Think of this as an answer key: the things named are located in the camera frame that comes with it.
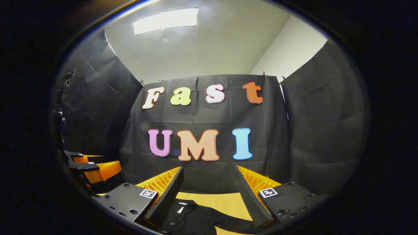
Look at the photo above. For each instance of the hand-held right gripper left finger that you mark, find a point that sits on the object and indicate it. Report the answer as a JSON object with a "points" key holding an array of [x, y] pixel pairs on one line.
{"points": [[166, 199]]}

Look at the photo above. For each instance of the rectangular ceiling light panel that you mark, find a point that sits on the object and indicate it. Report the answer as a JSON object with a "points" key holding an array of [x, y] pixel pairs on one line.
{"points": [[165, 21]]}

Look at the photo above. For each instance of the black backdrop cloth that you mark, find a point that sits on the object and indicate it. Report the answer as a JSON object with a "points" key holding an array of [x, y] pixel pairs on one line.
{"points": [[202, 117]]}

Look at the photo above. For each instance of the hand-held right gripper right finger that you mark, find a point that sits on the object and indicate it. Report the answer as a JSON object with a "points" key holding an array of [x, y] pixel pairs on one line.
{"points": [[249, 202]]}

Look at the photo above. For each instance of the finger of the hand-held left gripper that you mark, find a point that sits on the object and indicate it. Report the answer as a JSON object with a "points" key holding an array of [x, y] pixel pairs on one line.
{"points": [[73, 155], [104, 171]]}

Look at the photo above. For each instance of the black buttoned jacket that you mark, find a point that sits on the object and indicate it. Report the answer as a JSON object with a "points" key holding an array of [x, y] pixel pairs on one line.
{"points": [[196, 218]]}

